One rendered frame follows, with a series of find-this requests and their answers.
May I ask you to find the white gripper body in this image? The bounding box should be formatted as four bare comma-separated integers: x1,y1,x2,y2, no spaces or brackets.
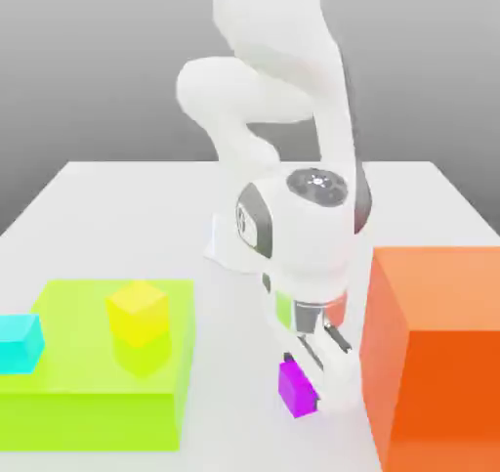
291,329,362,413

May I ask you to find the small purple cube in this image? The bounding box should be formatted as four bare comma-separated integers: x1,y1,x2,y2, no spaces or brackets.
277,360,320,419

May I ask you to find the small yellow cube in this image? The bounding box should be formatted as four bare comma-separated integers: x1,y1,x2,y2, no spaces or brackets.
105,279,172,349

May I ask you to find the small cyan cube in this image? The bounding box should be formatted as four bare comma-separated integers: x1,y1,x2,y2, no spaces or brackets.
0,313,46,375

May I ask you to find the large orange box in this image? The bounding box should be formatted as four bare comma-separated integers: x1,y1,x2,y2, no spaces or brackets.
358,245,500,472

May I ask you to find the large lime green box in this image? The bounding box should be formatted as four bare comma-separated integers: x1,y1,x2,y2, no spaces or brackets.
0,279,195,452

